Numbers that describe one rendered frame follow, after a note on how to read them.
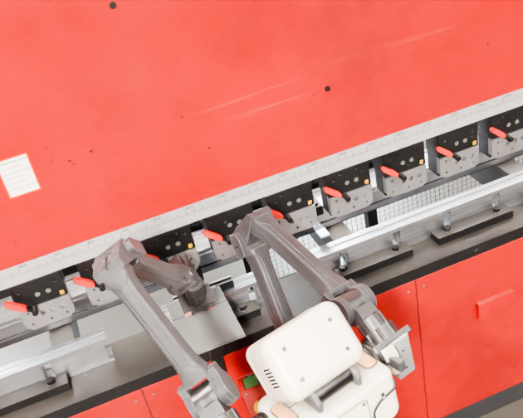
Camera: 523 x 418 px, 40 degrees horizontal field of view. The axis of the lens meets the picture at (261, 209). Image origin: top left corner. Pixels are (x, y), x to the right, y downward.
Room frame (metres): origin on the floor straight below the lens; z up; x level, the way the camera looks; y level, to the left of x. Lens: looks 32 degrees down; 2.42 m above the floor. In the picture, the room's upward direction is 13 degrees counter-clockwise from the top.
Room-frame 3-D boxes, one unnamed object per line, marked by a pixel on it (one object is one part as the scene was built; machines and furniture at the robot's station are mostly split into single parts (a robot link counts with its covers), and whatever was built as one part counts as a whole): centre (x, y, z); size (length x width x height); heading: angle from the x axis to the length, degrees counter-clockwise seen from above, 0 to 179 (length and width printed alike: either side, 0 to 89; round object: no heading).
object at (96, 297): (1.80, 0.50, 1.19); 0.15 x 0.09 x 0.17; 103
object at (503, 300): (1.94, -0.75, 0.59); 0.15 x 0.02 x 0.07; 103
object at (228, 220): (1.89, 0.11, 1.19); 0.15 x 0.09 x 0.17; 103
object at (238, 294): (1.87, 0.23, 0.92); 0.39 x 0.06 x 0.10; 103
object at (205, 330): (1.71, 0.25, 1.00); 0.26 x 0.18 x 0.01; 13
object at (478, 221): (2.03, -0.71, 0.89); 0.30 x 0.05 x 0.03; 103
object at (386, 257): (1.94, -0.32, 0.89); 0.30 x 0.05 x 0.03; 103
